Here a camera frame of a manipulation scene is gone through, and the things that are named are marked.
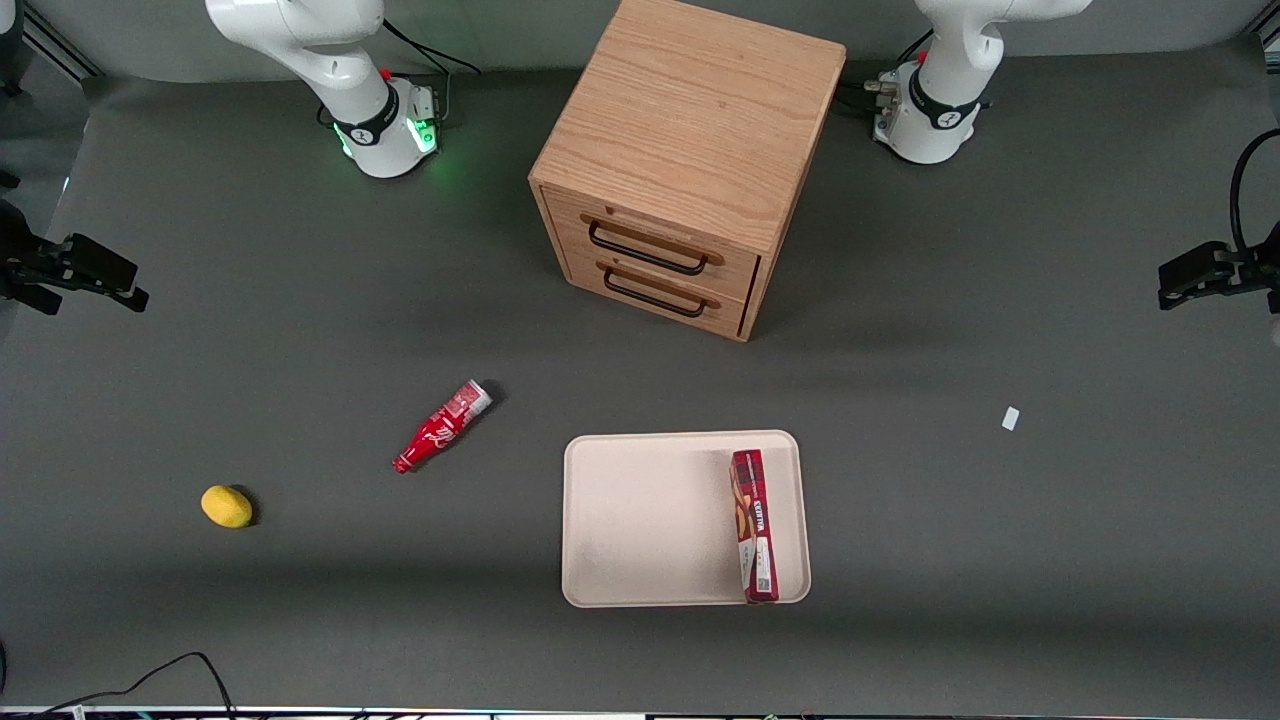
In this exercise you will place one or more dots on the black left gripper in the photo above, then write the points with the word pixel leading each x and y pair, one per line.
pixel 1243 267

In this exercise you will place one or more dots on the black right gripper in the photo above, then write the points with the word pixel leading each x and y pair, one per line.
pixel 30 266

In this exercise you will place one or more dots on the red cookie box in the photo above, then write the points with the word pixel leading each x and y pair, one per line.
pixel 755 530

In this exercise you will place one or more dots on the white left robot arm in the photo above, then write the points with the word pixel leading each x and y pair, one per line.
pixel 945 80

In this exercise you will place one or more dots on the beige plastic tray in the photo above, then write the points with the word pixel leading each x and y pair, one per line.
pixel 650 520

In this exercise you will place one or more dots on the yellow lemon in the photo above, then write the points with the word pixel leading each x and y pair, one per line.
pixel 226 506

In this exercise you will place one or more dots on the red cola bottle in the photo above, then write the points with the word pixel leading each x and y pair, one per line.
pixel 440 428

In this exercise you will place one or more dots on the wooden drawer front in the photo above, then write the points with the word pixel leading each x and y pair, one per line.
pixel 590 272
pixel 735 272

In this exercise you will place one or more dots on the wooden two-drawer cabinet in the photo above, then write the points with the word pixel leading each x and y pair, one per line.
pixel 700 110

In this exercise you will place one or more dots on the aluminium frame rail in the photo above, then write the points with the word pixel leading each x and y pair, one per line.
pixel 60 42

